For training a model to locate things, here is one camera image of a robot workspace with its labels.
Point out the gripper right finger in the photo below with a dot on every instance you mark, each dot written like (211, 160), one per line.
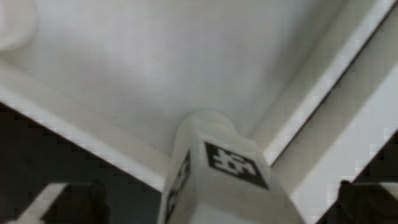
(366, 204)

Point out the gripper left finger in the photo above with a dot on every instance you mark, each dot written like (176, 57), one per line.
(67, 204)

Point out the white square table top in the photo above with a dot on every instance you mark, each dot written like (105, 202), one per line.
(114, 64)

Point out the white U-shaped obstacle fence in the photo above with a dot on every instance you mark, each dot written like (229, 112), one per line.
(341, 138)

